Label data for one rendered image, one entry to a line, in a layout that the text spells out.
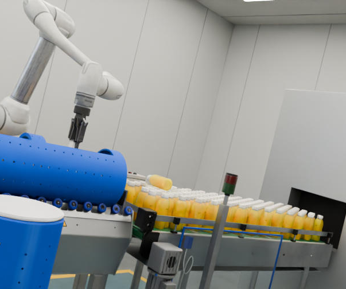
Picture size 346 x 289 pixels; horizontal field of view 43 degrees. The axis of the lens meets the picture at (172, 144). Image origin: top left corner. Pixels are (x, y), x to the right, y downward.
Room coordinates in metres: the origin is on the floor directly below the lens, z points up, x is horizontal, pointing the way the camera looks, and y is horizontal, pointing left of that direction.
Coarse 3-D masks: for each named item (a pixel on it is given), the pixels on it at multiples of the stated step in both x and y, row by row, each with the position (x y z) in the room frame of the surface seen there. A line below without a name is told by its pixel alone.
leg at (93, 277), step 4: (92, 276) 2.11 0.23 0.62; (96, 276) 2.10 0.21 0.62; (100, 276) 2.11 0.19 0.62; (88, 280) 2.13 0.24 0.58; (92, 280) 2.10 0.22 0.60; (96, 280) 2.10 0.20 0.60; (100, 280) 2.12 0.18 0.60; (88, 284) 2.12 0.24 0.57; (92, 284) 2.09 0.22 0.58; (96, 284) 2.11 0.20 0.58; (100, 284) 2.12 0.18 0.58; (88, 288) 2.11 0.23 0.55; (92, 288) 2.10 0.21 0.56; (96, 288) 2.11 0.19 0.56
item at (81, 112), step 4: (76, 108) 1.99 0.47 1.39; (80, 108) 1.99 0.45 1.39; (84, 108) 1.99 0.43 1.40; (88, 108) 2.01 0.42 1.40; (76, 112) 1.99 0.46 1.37; (80, 112) 1.99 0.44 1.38; (84, 112) 1.99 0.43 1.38; (88, 112) 2.01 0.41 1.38; (76, 116) 2.03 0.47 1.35; (80, 116) 2.00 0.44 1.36; (84, 116) 2.00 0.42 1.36; (80, 120) 1.99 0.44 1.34; (80, 124) 2.00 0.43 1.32
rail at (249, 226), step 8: (160, 216) 2.13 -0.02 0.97; (168, 216) 2.16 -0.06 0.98; (200, 224) 2.30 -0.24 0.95; (208, 224) 2.34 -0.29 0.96; (232, 224) 2.45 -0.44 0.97; (240, 224) 2.49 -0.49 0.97; (248, 224) 2.53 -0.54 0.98; (288, 232) 2.77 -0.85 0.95; (304, 232) 2.88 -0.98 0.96; (312, 232) 2.93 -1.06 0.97; (320, 232) 2.99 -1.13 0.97
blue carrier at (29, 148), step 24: (0, 144) 1.72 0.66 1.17; (24, 144) 1.79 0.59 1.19; (48, 144) 1.87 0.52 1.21; (0, 168) 1.70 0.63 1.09; (24, 168) 1.76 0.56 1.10; (48, 168) 1.82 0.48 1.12; (72, 168) 1.89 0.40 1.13; (96, 168) 1.97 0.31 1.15; (120, 168) 2.06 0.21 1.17; (0, 192) 1.77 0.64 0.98; (24, 192) 1.82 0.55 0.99; (48, 192) 1.87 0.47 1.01; (72, 192) 1.92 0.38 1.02; (96, 192) 1.99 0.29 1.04; (120, 192) 2.06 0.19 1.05
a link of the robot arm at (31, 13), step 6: (24, 0) 2.25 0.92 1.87; (30, 0) 2.22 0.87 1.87; (36, 0) 2.22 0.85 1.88; (42, 0) 2.28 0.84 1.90; (24, 6) 2.23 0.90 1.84; (30, 6) 2.20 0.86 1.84; (36, 6) 2.19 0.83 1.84; (42, 6) 2.20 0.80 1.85; (48, 6) 2.25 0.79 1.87; (30, 12) 2.19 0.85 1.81; (36, 12) 2.18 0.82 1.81; (54, 12) 2.28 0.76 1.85; (30, 18) 2.20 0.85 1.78; (54, 18) 2.29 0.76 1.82
